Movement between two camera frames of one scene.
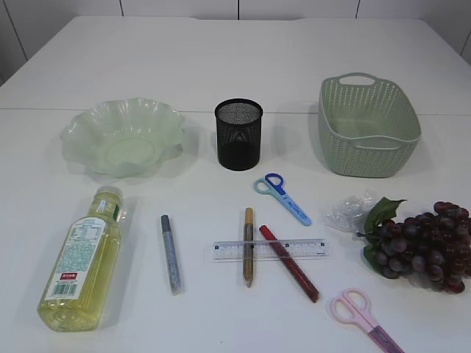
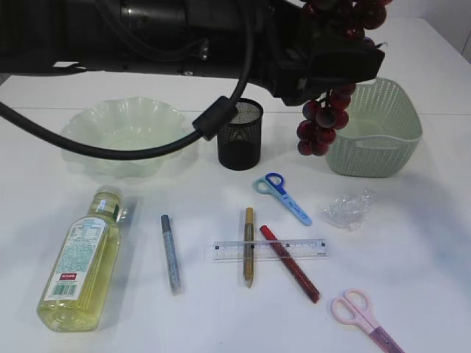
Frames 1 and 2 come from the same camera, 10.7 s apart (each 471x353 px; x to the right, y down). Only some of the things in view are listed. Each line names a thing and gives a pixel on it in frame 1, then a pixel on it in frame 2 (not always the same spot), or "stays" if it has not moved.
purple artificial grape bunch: [436, 247] -> [323, 118]
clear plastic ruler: [264, 250] stays
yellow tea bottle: [71, 299] stays
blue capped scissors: [272, 184] stays
